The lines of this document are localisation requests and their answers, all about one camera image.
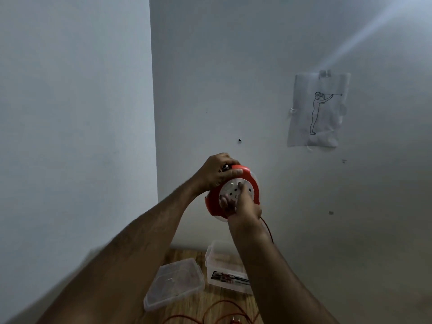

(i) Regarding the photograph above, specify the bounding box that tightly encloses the person's right hand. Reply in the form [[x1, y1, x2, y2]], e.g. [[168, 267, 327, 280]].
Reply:
[[219, 182, 263, 227]]

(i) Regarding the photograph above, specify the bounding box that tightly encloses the person's left hand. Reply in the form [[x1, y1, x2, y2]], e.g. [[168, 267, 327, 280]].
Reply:
[[194, 153, 244, 194]]

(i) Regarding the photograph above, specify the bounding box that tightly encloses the red white extension cord reel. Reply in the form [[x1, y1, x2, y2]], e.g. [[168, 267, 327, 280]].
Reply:
[[205, 164, 261, 221]]

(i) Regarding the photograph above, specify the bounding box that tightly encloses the person's left forearm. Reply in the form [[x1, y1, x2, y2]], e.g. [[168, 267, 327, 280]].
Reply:
[[35, 179, 207, 324]]

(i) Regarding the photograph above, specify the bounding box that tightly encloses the person's right forearm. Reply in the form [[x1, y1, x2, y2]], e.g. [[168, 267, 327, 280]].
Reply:
[[227, 216, 340, 324]]

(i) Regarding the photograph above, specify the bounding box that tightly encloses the clear plastic storage box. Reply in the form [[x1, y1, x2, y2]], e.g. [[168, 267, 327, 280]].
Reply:
[[205, 240, 254, 295]]

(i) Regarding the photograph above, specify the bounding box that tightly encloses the clear plastic container lid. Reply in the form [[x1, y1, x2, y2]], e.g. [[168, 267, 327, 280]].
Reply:
[[143, 258, 206, 312]]

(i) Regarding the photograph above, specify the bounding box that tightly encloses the paper sheet with line drawing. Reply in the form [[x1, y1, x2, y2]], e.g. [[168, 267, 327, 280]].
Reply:
[[287, 70, 351, 149]]

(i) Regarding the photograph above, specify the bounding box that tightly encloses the red power cord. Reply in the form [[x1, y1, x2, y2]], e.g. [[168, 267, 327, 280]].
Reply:
[[161, 216, 275, 324]]

